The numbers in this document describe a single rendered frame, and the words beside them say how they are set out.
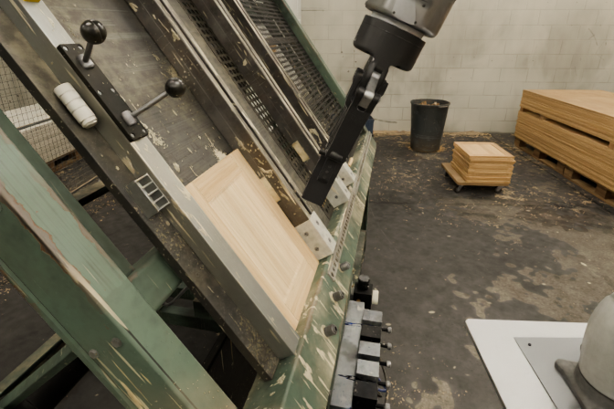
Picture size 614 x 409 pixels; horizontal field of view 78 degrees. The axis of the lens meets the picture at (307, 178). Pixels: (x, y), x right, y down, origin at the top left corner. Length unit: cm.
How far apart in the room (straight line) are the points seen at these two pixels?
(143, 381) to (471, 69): 617
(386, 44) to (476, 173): 366
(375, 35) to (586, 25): 669
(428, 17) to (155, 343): 54
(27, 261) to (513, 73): 650
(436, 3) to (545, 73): 648
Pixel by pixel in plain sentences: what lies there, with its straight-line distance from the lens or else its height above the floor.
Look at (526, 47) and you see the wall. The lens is 672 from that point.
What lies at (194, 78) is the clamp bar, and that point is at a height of 141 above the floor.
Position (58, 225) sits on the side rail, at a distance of 60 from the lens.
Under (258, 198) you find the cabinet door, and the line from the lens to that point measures 103.
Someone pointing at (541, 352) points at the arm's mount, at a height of 75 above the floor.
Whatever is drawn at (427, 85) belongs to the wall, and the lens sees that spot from 630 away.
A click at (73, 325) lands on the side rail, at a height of 115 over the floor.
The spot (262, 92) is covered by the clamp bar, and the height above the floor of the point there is 132.
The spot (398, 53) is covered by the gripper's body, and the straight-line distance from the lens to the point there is 44.
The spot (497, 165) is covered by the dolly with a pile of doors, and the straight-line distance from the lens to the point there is 411.
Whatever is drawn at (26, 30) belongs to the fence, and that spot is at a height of 153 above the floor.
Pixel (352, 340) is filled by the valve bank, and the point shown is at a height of 74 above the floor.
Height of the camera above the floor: 153
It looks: 21 degrees down
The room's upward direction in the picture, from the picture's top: straight up
